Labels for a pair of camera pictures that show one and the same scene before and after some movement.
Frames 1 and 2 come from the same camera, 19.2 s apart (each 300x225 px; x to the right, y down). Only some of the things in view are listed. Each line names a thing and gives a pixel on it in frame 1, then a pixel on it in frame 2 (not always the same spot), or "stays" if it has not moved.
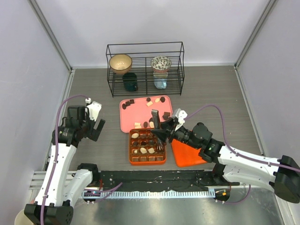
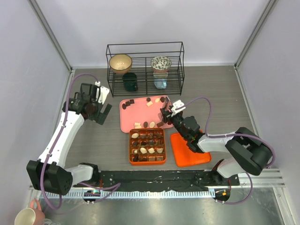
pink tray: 136,113 stays
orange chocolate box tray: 142,147 stays
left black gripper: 95,132 -> 101,116
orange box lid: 186,155 stays
